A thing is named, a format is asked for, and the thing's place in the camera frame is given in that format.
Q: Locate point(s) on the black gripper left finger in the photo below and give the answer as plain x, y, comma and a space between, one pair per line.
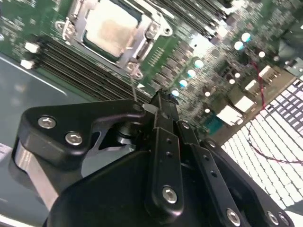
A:
59, 123

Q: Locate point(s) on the metal socket cover frame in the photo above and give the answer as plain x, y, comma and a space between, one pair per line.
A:
145, 48

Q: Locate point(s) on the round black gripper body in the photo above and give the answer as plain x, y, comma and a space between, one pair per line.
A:
106, 201

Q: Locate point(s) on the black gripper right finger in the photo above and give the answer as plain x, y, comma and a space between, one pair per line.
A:
206, 165

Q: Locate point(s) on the silver-topped green CPU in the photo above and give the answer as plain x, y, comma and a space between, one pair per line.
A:
113, 28

